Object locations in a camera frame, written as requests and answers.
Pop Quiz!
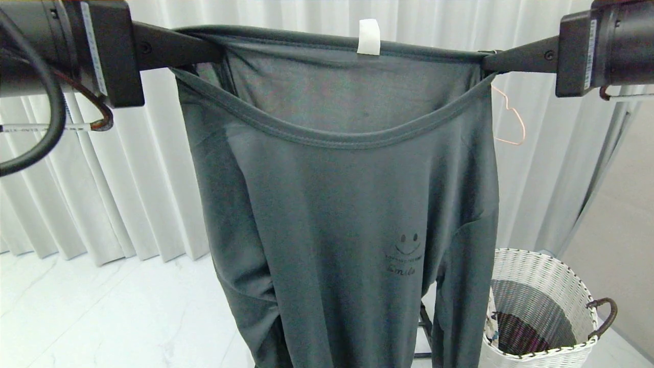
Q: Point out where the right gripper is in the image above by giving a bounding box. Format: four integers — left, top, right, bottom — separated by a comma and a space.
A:
555, 0, 654, 98

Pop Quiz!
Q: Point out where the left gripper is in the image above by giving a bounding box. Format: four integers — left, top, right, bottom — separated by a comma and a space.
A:
0, 0, 146, 109

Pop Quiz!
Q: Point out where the pink clothes hanger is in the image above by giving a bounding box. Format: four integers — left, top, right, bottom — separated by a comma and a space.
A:
492, 86, 526, 146

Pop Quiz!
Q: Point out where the dark grey long-sleeved shirt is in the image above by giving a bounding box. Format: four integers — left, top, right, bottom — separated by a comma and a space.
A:
171, 19, 500, 368

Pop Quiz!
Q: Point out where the white laundry basket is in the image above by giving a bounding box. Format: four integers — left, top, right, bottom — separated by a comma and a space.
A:
480, 248, 619, 368

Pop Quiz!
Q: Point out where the black clothes rack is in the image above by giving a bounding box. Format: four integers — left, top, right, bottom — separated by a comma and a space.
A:
413, 301, 436, 359

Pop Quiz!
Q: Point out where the white curtain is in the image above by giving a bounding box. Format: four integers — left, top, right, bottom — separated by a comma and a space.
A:
0, 0, 654, 267

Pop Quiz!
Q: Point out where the cream printed garment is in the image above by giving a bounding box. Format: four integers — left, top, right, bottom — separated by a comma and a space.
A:
484, 287, 500, 344

